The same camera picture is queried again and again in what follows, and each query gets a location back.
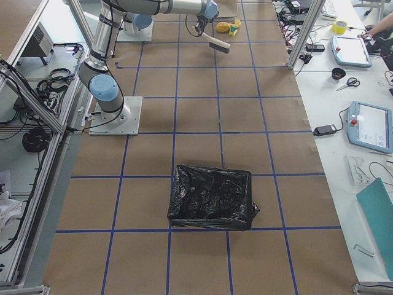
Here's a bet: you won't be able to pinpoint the teach pendant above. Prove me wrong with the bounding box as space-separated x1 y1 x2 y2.
346 101 392 154
330 36 372 68

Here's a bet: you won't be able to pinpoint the white brush with black bristles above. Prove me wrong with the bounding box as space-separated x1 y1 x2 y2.
192 26 230 54

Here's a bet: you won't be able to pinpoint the yellow green sponge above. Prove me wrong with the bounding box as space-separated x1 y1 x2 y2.
228 24 239 36

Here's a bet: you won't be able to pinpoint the allen key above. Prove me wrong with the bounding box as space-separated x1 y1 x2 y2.
353 243 375 258

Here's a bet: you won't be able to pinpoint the far teach pendant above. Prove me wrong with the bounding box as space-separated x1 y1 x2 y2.
330 36 372 68

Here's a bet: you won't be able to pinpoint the scissors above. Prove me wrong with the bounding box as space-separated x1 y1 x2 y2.
337 77 360 91

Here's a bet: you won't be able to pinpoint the black power adapter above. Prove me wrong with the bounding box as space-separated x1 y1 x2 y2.
313 124 338 136

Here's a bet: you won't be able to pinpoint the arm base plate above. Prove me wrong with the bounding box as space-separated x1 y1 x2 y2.
89 96 143 136
117 22 154 43

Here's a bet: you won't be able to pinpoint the clear plastic bag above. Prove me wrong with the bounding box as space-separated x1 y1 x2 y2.
344 154 375 187

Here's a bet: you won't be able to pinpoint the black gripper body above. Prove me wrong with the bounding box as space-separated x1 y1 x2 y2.
194 15 212 34

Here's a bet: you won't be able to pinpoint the coiled black cable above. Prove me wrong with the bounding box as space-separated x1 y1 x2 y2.
21 127 50 154

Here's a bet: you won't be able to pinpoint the brown potato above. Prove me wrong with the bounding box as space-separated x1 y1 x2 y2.
216 22 231 34

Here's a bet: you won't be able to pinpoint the grey control box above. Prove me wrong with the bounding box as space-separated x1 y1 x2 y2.
21 22 54 66

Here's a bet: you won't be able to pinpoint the near teach pendant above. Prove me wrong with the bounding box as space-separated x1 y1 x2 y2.
346 101 392 154

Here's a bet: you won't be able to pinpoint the black bag lined bin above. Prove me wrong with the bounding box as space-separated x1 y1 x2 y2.
167 165 259 231

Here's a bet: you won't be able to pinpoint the yellow tape roll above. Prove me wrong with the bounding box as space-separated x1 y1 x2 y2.
331 20 348 35

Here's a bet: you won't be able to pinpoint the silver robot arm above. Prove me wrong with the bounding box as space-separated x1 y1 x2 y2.
79 1 219 114

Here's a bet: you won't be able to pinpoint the black device on table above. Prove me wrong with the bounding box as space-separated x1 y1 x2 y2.
305 44 325 52

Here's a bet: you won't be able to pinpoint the teal folder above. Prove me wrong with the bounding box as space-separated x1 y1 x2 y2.
357 178 392 280

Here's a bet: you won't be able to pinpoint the aluminium frame post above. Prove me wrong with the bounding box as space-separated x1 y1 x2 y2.
287 0 325 70

